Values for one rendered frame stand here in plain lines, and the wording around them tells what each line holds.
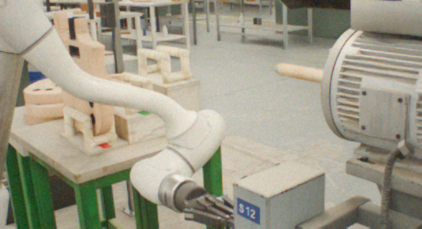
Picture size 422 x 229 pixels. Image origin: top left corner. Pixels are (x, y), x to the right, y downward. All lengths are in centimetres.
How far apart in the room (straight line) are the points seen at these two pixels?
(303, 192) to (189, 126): 45
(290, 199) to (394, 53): 33
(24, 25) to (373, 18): 73
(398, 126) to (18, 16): 81
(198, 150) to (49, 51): 45
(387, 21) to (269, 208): 41
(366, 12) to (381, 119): 21
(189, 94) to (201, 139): 56
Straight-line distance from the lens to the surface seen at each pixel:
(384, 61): 104
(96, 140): 180
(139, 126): 184
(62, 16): 196
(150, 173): 135
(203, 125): 138
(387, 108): 99
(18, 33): 122
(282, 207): 98
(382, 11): 105
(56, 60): 124
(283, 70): 132
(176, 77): 191
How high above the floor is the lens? 152
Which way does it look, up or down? 15 degrees down
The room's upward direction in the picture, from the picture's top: 3 degrees counter-clockwise
